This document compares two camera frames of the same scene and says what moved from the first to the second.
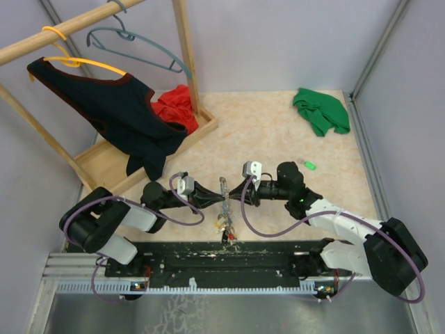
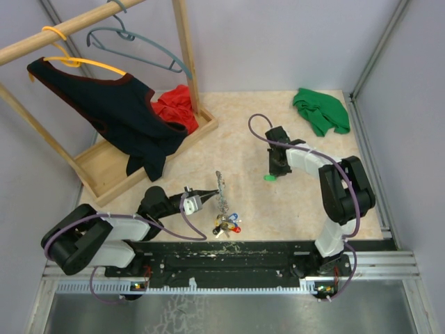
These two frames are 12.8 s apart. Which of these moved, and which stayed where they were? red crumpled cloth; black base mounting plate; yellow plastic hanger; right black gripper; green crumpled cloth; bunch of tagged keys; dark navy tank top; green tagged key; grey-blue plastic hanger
Moved: right black gripper; bunch of tagged keys; green tagged key
Stayed: red crumpled cloth; dark navy tank top; yellow plastic hanger; green crumpled cloth; black base mounting plate; grey-blue plastic hanger
